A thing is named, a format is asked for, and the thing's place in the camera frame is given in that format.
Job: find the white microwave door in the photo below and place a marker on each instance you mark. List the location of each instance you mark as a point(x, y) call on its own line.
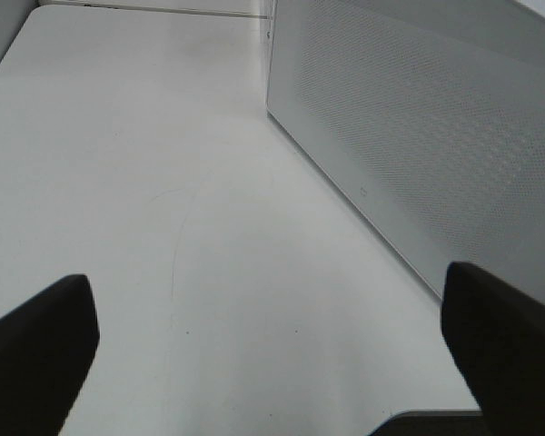
point(429, 116)

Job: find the white microwave oven body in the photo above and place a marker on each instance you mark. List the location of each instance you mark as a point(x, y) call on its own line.
point(267, 13)

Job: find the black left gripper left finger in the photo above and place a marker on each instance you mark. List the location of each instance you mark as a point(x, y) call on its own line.
point(47, 347)

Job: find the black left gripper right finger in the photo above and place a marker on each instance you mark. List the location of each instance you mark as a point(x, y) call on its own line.
point(496, 336)

